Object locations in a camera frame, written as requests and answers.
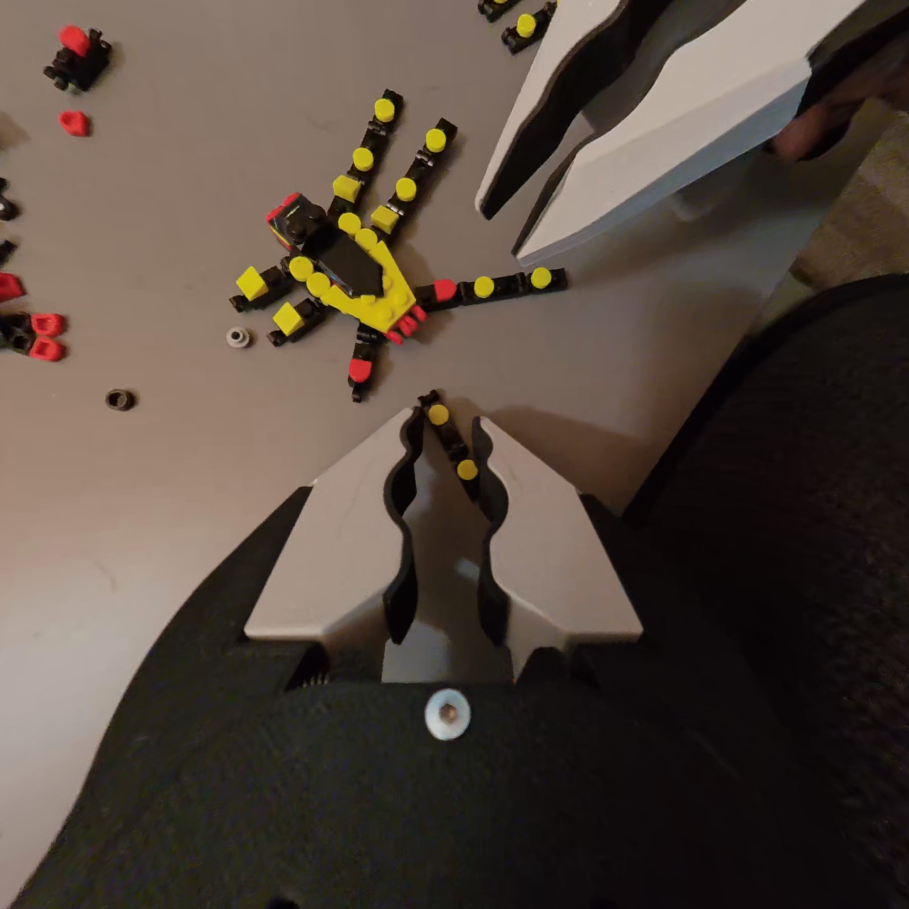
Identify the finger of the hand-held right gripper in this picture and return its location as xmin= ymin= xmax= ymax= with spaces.
xmin=473 ymin=0 xmax=747 ymax=221
xmin=513 ymin=0 xmax=874 ymax=268

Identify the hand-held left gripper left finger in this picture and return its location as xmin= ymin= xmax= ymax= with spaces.
xmin=242 ymin=407 xmax=427 ymax=684

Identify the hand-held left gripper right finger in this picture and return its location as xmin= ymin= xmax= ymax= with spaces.
xmin=472 ymin=416 xmax=645 ymax=684

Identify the yellow black lego spider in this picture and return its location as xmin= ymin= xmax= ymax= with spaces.
xmin=229 ymin=89 xmax=569 ymax=404

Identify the pile of loose lego pieces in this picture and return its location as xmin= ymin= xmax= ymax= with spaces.
xmin=0 ymin=174 xmax=68 ymax=363

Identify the small black red lego assembly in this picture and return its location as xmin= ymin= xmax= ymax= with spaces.
xmin=43 ymin=25 xmax=115 ymax=93

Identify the person's right hand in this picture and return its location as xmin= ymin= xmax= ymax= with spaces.
xmin=764 ymin=52 xmax=909 ymax=162

